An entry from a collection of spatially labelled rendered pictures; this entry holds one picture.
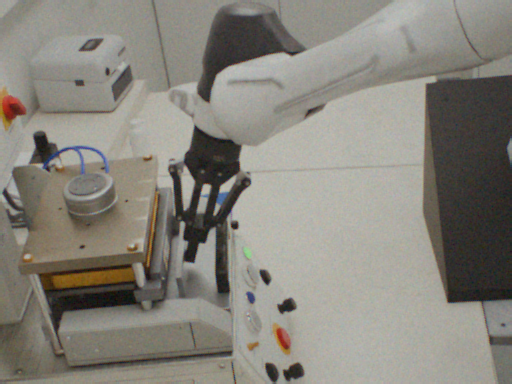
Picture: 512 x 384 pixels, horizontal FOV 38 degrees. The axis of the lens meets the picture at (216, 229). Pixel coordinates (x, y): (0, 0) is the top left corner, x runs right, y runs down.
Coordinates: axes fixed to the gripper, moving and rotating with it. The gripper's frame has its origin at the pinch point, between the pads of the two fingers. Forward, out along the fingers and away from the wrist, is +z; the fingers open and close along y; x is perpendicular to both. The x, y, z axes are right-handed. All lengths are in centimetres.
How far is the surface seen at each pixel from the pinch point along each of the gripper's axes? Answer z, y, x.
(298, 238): 19.9, 25.5, 34.6
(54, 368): 16.3, -17.8, -16.0
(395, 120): 10, 53, 82
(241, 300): 8.5, 9.6, -2.6
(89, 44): 17, -31, 109
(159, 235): -1.4, -5.6, -2.2
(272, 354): 15.3, 16.3, -6.8
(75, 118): 35, -31, 98
